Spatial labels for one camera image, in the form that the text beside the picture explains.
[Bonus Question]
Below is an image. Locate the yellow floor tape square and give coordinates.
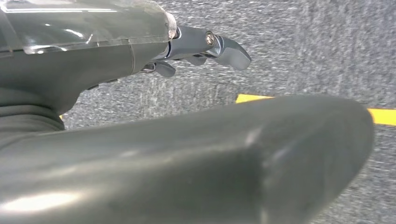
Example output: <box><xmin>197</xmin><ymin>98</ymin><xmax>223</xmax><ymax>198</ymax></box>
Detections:
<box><xmin>58</xmin><ymin>93</ymin><xmax>396</xmax><ymax>127</ymax></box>

